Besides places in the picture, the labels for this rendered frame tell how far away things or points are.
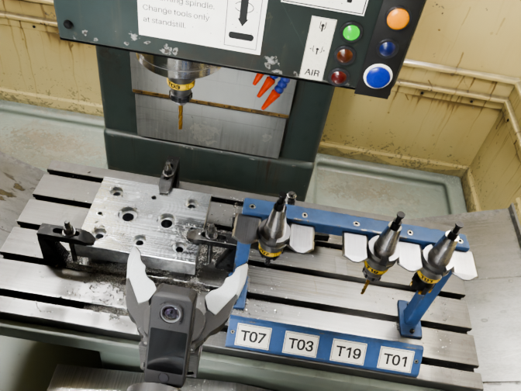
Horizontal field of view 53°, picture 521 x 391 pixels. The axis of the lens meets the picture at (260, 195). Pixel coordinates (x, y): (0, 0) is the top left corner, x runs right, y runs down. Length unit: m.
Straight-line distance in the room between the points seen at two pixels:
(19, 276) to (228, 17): 0.92
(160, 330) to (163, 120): 1.12
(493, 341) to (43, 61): 1.79
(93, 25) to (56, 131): 1.54
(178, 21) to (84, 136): 1.55
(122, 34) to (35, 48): 1.45
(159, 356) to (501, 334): 1.17
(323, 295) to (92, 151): 1.15
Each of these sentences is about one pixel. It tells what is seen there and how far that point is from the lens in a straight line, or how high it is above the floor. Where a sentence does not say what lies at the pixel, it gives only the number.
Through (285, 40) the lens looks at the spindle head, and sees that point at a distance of 0.67.
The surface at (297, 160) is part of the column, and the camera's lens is 1.69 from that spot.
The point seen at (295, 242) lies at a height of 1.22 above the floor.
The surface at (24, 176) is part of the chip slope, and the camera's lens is 1.93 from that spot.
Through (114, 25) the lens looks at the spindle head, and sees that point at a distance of 0.71.
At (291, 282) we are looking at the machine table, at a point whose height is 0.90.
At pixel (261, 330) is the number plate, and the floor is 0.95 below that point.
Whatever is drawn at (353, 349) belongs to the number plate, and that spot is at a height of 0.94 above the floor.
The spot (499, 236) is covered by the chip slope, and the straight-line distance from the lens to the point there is 1.81.
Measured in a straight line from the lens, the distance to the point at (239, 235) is 1.02.
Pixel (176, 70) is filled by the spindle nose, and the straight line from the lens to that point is 0.87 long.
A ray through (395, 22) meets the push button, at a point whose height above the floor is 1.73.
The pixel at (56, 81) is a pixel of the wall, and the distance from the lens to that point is 2.20.
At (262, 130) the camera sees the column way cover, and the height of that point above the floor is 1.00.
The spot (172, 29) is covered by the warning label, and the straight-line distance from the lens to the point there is 0.69.
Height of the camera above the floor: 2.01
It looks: 47 degrees down
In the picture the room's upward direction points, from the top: 10 degrees clockwise
